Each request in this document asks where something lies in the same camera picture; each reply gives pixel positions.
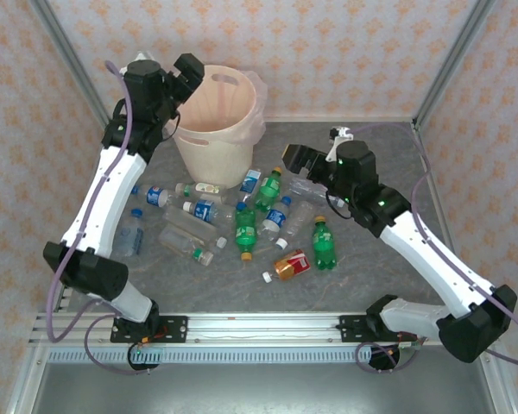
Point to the clear plastic bottle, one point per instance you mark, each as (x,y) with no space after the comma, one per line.
(304,187)

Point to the green soda bottle yellow cap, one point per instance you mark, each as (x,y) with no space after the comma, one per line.
(267,190)
(324,246)
(245,233)

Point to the clear bottle with blue label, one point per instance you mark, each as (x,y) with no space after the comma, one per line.
(251,179)
(207,211)
(154,196)
(276,217)

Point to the clear bottle white green label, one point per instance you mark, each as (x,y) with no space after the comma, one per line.
(205,188)

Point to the clear bottle pale blue label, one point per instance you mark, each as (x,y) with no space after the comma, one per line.
(129,235)

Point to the clear bottle green white cap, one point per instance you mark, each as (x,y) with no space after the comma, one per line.
(177,241)

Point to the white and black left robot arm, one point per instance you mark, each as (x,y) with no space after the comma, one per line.
(99,207)

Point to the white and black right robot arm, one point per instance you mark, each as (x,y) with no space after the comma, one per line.
(436,259)

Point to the cream plastic bin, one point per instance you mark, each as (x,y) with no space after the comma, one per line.
(216,151)

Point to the red orange label bottle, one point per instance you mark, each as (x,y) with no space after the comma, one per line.
(291,265)

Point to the aluminium mounting beam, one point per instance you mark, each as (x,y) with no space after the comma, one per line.
(263,328)

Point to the grey metal base panel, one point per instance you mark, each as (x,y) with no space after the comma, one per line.
(263,388)

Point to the aluminium frame rail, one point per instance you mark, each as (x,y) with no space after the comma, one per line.
(328,119)
(440,215)

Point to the aluminium frame post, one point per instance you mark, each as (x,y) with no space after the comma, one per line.
(69,56)
(457,60)

